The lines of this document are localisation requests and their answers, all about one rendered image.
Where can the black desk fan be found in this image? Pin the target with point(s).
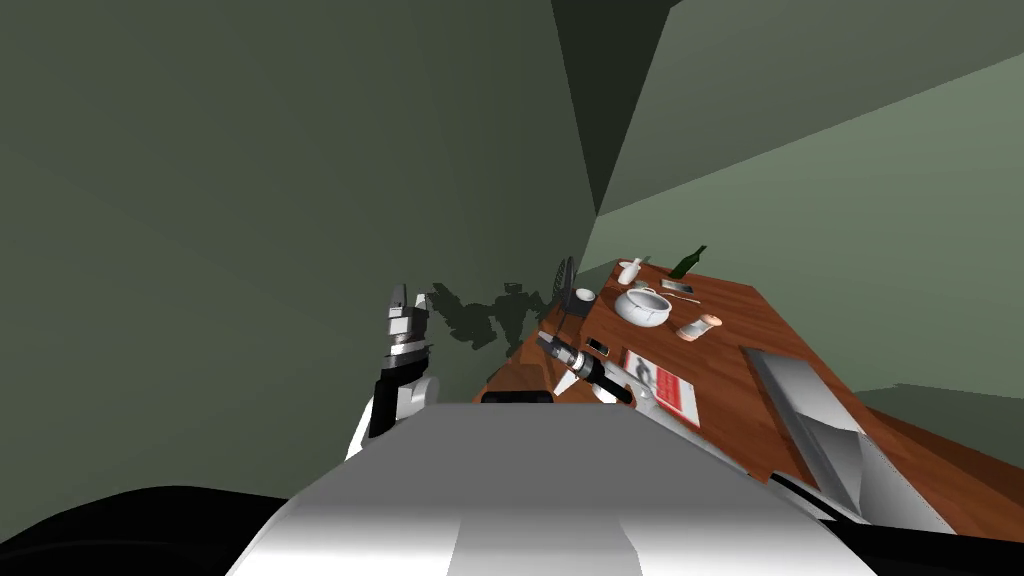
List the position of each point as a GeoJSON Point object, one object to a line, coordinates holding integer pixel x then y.
{"type": "Point", "coordinates": [567, 282]}

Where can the black flat phone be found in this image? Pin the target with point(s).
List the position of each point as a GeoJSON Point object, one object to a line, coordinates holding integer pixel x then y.
{"type": "Point", "coordinates": [598, 347]}

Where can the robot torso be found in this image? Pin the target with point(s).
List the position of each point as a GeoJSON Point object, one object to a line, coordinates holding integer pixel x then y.
{"type": "Point", "coordinates": [528, 496]}

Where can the small white bowl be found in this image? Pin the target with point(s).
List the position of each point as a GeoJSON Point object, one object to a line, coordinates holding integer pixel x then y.
{"type": "Point", "coordinates": [585, 295]}

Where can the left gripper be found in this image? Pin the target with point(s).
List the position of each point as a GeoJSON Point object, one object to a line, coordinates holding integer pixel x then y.
{"type": "Point", "coordinates": [406, 332]}

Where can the silver spoon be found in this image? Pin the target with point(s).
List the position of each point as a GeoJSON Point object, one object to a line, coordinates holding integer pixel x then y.
{"type": "Point", "coordinates": [682, 298]}

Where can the brown wooden table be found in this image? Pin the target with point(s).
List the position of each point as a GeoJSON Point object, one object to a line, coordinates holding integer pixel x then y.
{"type": "Point", "coordinates": [744, 320]}

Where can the red and white magazine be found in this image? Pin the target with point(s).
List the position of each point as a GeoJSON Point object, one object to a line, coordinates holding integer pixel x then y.
{"type": "Point", "coordinates": [668, 388]}

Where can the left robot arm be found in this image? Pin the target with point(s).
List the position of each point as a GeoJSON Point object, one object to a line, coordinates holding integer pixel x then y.
{"type": "Point", "coordinates": [392, 400]}

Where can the green glass bottle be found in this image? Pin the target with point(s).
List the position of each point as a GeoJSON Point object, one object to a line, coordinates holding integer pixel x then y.
{"type": "Point", "coordinates": [686, 263]}

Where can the grey open laptop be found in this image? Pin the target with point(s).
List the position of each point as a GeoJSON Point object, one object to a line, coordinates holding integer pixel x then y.
{"type": "Point", "coordinates": [832, 440]}

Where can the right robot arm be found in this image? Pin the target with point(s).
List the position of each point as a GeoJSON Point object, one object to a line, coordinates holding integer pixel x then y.
{"type": "Point", "coordinates": [920, 556]}

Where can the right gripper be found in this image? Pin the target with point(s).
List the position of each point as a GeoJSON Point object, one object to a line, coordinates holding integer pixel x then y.
{"type": "Point", "coordinates": [557, 349]}

